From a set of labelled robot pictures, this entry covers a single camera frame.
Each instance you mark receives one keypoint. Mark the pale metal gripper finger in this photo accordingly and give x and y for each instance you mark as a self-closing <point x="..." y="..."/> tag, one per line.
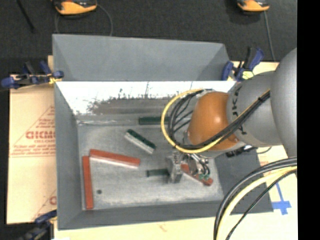
<point x="177" y="177"/>
<point x="170" y="164"/>

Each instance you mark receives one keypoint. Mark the dark green block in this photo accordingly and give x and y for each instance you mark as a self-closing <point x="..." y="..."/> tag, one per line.
<point x="150" y="120"/>
<point x="157" y="172"/>
<point x="140" y="141"/>

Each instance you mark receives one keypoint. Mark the red-brown flat block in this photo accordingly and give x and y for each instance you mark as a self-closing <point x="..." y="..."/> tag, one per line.
<point x="87" y="184"/>
<point x="208" y="181"/>
<point x="115" y="158"/>

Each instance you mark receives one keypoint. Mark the grey metal bin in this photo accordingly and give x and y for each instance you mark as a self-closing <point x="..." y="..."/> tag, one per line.
<point x="140" y="59"/>

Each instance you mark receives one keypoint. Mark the brown cardboard board red print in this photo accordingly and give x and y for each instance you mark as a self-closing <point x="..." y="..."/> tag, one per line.
<point x="30" y="159"/>

